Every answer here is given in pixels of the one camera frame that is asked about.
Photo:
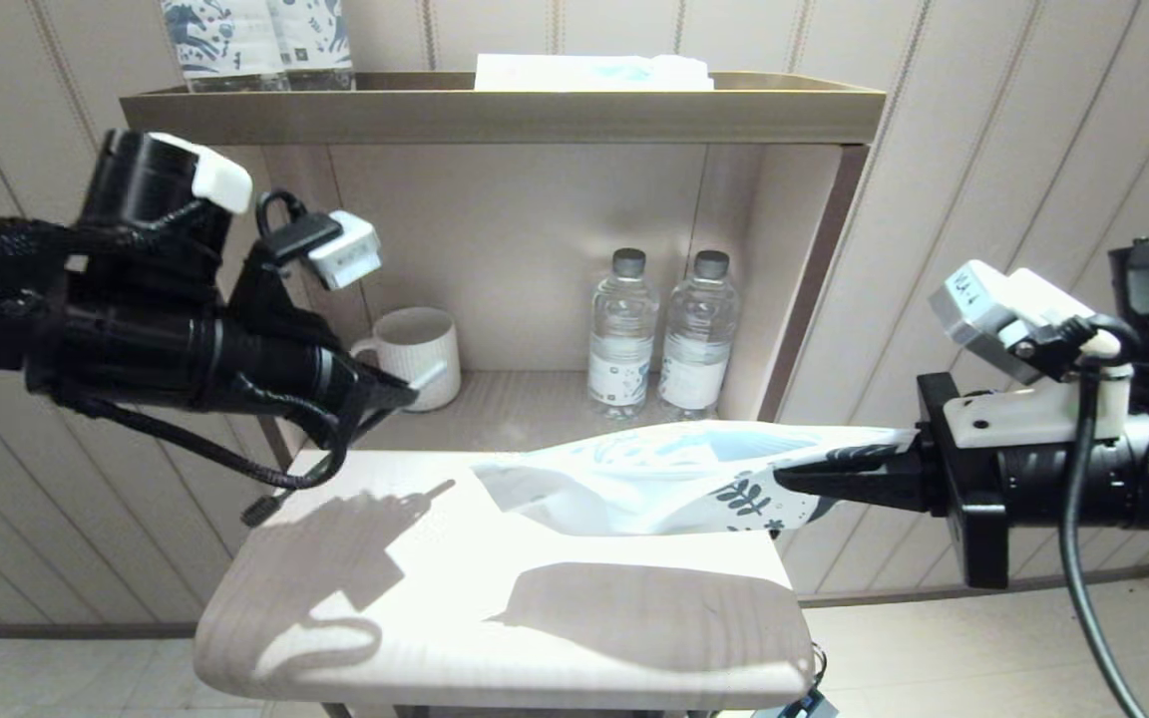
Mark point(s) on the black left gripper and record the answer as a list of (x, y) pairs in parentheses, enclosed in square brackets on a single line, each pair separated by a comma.
[(350, 399)]

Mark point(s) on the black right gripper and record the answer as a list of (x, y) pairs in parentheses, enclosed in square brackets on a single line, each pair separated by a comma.
[(973, 499)]

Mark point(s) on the grey toothbrush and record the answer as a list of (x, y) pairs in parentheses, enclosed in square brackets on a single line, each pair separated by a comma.
[(433, 376)]

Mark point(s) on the white blue floral pouch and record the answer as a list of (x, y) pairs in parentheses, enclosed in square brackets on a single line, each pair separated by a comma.
[(634, 479)]

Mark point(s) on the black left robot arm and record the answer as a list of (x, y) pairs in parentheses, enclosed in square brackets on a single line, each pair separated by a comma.
[(136, 349)]

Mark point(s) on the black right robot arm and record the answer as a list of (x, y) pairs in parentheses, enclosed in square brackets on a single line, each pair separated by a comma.
[(1053, 489)]

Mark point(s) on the white ribbed mug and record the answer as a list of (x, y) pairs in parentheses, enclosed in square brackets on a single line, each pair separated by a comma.
[(425, 339)]

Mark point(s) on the clear water bottle grey cap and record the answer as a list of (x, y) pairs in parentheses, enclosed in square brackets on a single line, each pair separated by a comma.
[(620, 334), (696, 334)]

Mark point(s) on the beige wooden shelf unit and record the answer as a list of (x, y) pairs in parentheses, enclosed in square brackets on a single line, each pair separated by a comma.
[(535, 219)]

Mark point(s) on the black blue-edged device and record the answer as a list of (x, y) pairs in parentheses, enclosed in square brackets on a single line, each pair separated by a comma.
[(799, 706)]

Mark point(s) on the white blue flat packet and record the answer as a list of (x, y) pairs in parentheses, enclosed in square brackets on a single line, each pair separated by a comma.
[(584, 72)]

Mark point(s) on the black left camera bracket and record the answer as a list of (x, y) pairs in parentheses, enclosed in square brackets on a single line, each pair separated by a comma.
[(275, 299)]

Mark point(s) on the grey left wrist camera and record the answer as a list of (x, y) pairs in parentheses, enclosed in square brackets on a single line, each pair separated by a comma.
[(345, 249)]

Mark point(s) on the white right camera bracket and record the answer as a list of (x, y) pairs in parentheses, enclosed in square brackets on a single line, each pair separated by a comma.
[(1023, 419)]

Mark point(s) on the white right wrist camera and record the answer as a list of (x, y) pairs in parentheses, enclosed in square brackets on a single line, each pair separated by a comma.
[(983, 309)]

